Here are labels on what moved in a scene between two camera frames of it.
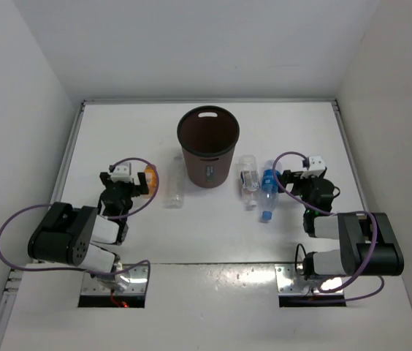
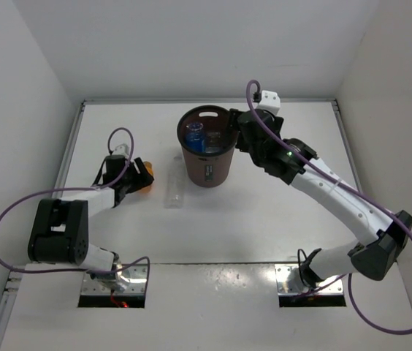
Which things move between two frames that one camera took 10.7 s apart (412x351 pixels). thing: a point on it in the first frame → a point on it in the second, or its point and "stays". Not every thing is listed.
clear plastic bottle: (174, 195) stays
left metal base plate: (136, 274) stays
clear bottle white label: (250, 181) → (213, 142)
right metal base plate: (289, 282) stays
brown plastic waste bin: (208, 136) stays
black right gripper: (296, 180) → (232, 123)
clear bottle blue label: (269, 191) → (195, 139)
